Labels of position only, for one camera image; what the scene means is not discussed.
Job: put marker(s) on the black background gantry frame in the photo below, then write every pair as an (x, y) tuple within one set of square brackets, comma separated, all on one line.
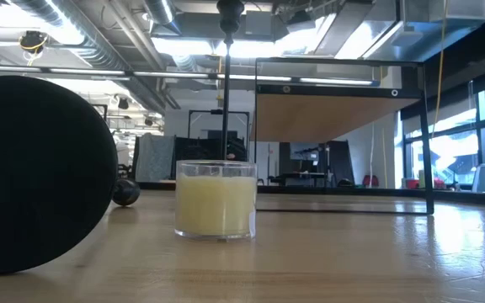
[(215, 112)]

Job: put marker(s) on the red chair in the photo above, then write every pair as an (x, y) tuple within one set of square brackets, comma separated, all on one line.
[(370, 181)]

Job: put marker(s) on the black ceiling-mounted device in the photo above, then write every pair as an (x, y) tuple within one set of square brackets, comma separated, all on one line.
[(33, 40)]

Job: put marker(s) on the black aluminium rail frame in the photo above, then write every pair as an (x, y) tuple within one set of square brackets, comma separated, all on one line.
[(373, 191)]

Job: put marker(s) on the black standing panel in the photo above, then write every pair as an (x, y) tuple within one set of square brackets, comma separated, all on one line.
[(339, 162)]

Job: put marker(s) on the gray fabric divider panel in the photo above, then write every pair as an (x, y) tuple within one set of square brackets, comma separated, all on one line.
[(154, 157)]

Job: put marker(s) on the black fabric divider panel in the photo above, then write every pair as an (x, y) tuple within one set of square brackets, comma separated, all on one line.
[(196, 147)]

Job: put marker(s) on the black metal candlestick holder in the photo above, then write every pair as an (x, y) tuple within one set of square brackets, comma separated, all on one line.
[(230, 17), (36, 177)]

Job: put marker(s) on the wall-mounted picture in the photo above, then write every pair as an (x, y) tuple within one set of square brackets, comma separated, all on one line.
[(305, 151)]

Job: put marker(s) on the long LED light bar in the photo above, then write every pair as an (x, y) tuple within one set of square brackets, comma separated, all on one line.
[(162, 74)]

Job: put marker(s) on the wooden shelf riser black frame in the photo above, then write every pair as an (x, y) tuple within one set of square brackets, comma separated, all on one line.
[(331, 118)]

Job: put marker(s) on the yellow candle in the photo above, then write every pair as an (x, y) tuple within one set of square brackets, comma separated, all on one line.
[(215, 206)]

